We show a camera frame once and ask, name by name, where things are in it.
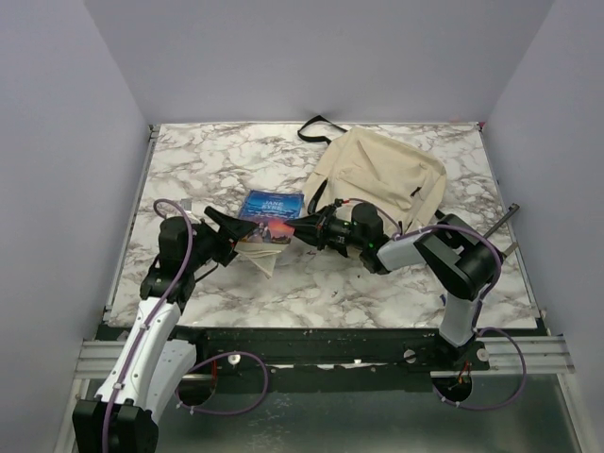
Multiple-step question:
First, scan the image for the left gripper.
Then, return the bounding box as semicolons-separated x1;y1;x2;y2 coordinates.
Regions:
187;207;258;271

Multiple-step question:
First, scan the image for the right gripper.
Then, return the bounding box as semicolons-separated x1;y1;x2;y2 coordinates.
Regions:
285;205;367;252

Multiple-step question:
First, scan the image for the blue Jane Eyre book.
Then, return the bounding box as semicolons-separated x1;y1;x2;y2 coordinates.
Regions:
235;190;304;278

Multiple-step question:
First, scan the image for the cream canvas backpack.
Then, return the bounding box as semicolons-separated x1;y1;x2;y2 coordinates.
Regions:
297;126;447;236

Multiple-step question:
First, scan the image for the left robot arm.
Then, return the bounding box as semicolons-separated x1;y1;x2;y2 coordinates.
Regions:
72;208;256;452

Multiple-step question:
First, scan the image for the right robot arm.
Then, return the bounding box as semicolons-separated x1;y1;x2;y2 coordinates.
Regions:
285;199;505;370

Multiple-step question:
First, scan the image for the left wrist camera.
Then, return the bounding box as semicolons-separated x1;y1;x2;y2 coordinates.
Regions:
179;199;197;221

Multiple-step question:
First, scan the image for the black metal base plate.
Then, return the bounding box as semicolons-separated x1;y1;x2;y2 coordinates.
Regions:
171;327;548;395

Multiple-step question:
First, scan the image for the grey metal bracket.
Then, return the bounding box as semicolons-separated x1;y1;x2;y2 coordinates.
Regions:
483;203;520;262

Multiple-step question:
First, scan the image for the aluminium rail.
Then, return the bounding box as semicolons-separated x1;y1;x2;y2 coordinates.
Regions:
75;336;576;379

